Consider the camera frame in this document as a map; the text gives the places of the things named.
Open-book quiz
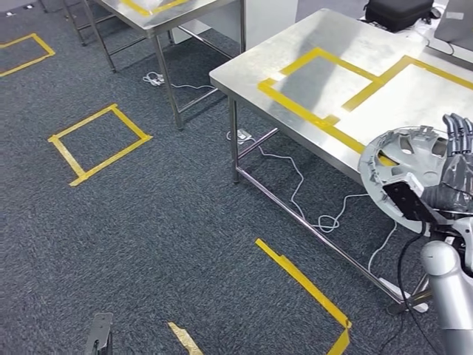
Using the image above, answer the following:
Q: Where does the worn gold floor tape strip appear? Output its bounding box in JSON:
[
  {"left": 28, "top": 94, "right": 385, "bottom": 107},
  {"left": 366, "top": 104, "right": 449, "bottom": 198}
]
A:
[{"left": 168, "top": 322, "right": 204, "bottom": 355}]

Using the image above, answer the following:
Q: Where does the steel table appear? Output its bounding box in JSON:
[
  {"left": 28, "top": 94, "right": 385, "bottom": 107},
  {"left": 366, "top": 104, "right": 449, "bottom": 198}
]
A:
[{"left": 38, "top": 0, "right": 247, "bottom": 132}]

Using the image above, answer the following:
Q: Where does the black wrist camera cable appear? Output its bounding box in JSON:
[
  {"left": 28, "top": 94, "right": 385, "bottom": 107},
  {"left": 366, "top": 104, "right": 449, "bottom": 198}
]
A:
[{"left": 397, "top": 223, "right": 444, "bottom": 355}]

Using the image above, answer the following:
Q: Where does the black carry bag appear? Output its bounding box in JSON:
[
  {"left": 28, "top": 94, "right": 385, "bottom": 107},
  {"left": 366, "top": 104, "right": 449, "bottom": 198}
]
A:
[{"left": 364, "top": 0, "right": 435, "bottom": 33}]

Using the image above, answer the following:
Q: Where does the black floor cable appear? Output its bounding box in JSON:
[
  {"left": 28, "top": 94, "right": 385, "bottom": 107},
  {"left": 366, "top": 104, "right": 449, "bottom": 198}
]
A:
[{"left": 376, "top": 313, "right": 407, "bottom": 355}]

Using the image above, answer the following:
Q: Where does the white coiled cable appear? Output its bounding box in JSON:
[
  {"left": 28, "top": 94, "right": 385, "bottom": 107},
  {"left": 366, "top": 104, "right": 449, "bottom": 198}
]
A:
[{"left": 143, "top": 71, "right": 216, "bottom": 92}]

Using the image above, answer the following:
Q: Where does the large steel workbench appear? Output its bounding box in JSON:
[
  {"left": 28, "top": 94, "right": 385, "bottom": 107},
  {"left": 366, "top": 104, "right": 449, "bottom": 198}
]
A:
[{"left": 209, "top": 7, "right": 473, "bottom": 316}]

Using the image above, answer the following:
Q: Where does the yellow tape double frame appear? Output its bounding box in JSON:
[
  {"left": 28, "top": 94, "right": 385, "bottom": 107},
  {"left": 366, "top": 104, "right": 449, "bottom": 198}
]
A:
[{"left": 257, "top": 47, "right": 473, "bottom": 168}]

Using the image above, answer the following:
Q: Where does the long white power cable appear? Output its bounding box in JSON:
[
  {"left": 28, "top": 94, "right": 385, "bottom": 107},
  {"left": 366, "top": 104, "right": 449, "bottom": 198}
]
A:
[{"left": 226, "top": 131, "right": 398, "bottom": 275}]

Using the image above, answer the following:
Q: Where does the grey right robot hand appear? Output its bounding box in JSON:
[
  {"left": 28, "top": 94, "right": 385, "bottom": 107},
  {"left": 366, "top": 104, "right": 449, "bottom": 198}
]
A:
[{"left": 421, "top": 113, "right": 473, "bottom": 214}]

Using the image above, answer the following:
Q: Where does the grey laptop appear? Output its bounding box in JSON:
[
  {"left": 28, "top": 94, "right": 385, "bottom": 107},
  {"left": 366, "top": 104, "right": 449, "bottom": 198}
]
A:
[{"left": 428, "top": 0, "right": 473, "bottom": 64}]

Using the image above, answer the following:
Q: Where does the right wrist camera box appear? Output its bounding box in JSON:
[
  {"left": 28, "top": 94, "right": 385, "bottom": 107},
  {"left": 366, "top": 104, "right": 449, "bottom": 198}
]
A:
[{"left": 382, "top": 172, "right": 440, "bottom": 225}]

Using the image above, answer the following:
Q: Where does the grey plastic wheel cover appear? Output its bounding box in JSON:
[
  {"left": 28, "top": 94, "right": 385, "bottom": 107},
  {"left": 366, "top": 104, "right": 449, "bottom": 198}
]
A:
[{"left": 358, "top": 126, "right": 473, "bottom": 234}]

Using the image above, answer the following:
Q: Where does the yellow floor tape square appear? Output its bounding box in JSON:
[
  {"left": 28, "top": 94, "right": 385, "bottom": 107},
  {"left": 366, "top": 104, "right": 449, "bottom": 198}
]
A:
[
  {"left": 48, "top": 103, "right": 153, "bottom": 188},
  {"left": 0, "top": 33, "right": 56, "bottom": 78},
  {"left": 255, "top": 238, "right": 352, "bottom": 355}
]

